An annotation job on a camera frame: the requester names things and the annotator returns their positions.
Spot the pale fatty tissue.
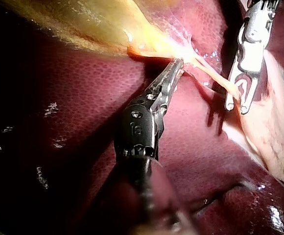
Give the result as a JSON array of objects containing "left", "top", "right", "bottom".
[
  {"left": 161, "top": 12, "right": 208, "bottom": 62},
  {"left": 219, "top": 48, "right": 284, "bottom": 188}
]

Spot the thin tube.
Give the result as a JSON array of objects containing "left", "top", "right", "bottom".
[
  {"left": 183, "top": 68, "right": 222, "bottom": 96},
  {"left": 189, "top": 55, "right": 240, "bottom": 97}
]

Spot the gallbladder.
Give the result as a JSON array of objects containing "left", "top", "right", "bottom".
[{"left": 0, "top": 0, "right": 198, "bottom": 65}]

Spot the dark red liver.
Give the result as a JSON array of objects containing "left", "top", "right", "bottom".
[{"left": 0, "top": 0, "right": 284, "bottom": 235}]

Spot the left arm instrument jaw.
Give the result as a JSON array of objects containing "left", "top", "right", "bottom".
[
  {"left": 150, "top": 60, "right": 185, "bottom": 115},
  {"left": 134, "top": 57, "right": 182, "bottom": 107}
]

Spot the right arm instrument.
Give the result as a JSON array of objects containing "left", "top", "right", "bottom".
[{"left": 238, "top": 0, "right": 281, "bottom": 48}]

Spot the white clip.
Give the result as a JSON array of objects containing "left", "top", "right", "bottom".
[{"left": 234, "top": 77, "right": 251, "bottom": 98}]

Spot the left arm instrument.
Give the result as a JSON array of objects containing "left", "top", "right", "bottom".
[{"left": 113, "top": 102, "right": 167, "bottom": 162}]

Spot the right arm instrument jaw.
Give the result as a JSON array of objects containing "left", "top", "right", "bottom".
[
  {"left": 224, "top": 41, "right": 246, "bottom": 111},
  {"left": 239, "top": 41, "right": 265, "bottom": 115}
]

